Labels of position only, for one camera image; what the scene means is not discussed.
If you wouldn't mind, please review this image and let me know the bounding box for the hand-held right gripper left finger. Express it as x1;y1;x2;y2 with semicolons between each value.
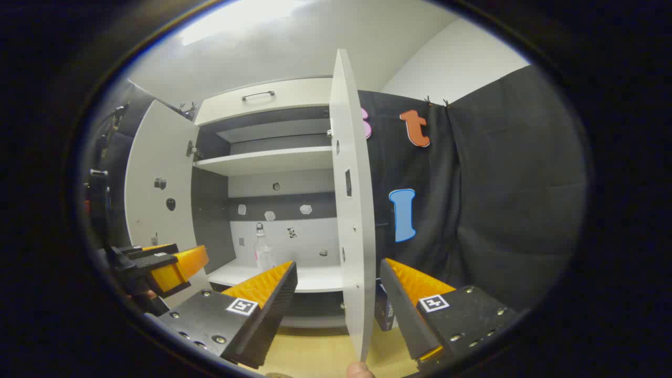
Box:
157;261;298;370

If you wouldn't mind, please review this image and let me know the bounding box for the white cabinet drawer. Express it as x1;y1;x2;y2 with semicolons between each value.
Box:
195;77;334;125

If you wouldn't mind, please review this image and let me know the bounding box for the dark equipment stand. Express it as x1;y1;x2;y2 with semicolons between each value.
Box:
86;103;130;247

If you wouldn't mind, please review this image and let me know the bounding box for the white cabinet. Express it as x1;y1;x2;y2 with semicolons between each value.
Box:
192;76;379;329

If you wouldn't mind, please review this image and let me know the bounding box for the white cabinet door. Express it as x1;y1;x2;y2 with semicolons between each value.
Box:
124;100;211;310
329;49;376;363

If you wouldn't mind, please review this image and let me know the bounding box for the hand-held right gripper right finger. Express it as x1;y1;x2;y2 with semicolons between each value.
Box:
379;257;518;368

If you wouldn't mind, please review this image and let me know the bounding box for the clear plastic bottle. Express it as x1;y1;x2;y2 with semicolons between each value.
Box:
254;223;277;271

